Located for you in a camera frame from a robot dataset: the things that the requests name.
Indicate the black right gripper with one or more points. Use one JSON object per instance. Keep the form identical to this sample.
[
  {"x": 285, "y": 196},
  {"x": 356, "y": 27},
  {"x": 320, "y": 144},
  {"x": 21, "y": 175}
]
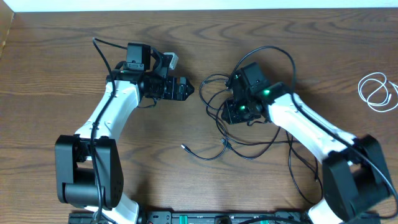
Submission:
[{"x": 232, "y": 117}]

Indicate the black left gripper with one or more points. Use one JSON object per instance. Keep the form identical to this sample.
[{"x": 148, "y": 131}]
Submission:
[{"x": 181, "y": 94}]

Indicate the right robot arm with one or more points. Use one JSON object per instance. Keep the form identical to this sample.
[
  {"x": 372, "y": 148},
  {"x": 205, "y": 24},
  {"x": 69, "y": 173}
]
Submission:
[{"x": 355, "y": 175}]

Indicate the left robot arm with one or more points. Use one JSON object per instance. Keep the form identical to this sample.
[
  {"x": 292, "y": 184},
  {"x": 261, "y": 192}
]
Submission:
[{"x": 88, "y": 168}]

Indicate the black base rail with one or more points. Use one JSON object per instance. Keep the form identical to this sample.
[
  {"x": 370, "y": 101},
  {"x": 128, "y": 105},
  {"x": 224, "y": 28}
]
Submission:
[{"x": 167, "y": 217}]

